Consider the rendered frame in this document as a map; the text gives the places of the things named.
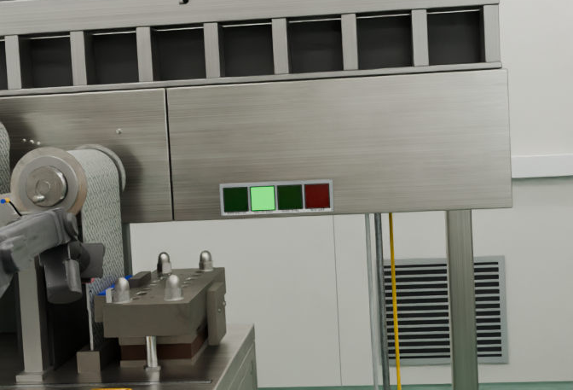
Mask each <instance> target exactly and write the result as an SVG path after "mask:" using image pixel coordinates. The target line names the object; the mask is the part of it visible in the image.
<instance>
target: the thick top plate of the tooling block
mask: <svg viewBox="0 0 573 390"><path fill-rule="evenodd" d="M213 268H214V269H215V270H214V271H204V272H203V271H198V269H199V268H186V269H172V270H173V272H169V273H156V271H157V270H155V271H153V272H151V277H152V279H151V280H150V281H148V282H146V283H145V284H143V285H142V286H141V287H139V288H130V290H131V298H132V299H133V301H131V302H129V303H124V304H114V303H113V302H112V303H106V304H104V305H103V306H102V312H103V326H104V337H105V338H111V337H142V336H173V335H191V334H192V332H193V331H194V330H195V329H196V328H197V326H198V325H199V324H200V323H201V322H202V321H203V319H204V318H205V317H206V316H207V310H206V295H205V291H206V290H207V289H208V288H209V287H210V286H211V285H212V284H213V283H214V282H223V283H224V294H226V280H225V267H213ZM171 275H175V276H177V277H178V278H179V280H180V283H181V287H182V296H183V297H184V299H183V300H174V301H167V300H164V298H165V289H166V280H167V278H168V277H169V276H171Z"/></svg>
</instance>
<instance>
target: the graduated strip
mask: <svg viewBox="0 0 573 390"><path fill-rule="evenodd" d="M212 381H213V380H197V381H122V382H83V383H44V384H7V385H0V388H21V387H98V386H136V385H176V384H211V383H212Z"/></svg>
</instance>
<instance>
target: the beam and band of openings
mask: <svg viewBox="0 0 573 390"><path fill-rule="evenodd" d="M499 4H500V0H188V3H187V4H180V5H179V0H14V1H2V2H0V40H3V41H0V97H5V96H35V95H50V94H66V93H81V92H96V91H111V90H140V89H156V88H171V87H187V86H202V85H217V84H247V83H262V82H277V81H293V80H308V79H337V78H353V77H368V76H383V75H398V74H414V73H443V72H459V71H474V70H489V69H501V68H502V62H501V47H500V24H499ZM468 10H476V11H468ZM455 11H463V12H455ZM441 12H449V13H441ZM428 13H435V14H428ZM387 15H395V16H387ZM374 16H382V17H374ZM361 17H368V18H361ZM334 19H341V20H334ZM307 20H314V21H307ZM293 21H301V22H293ZM266 23H272V24H266ZM253 24H260V25H253ZM239 25H246V26H239ZM199 27H204V28H199ZM185 28H193V29H185ZM171 29H179V30H171ZM158 30H165V31H158ZM118 32H125V33H118ZM104 33H112V34H104ZM94 34H98V35H94ZM63 36H70V37H63ZM51 37H58V38H51Z"/></svg>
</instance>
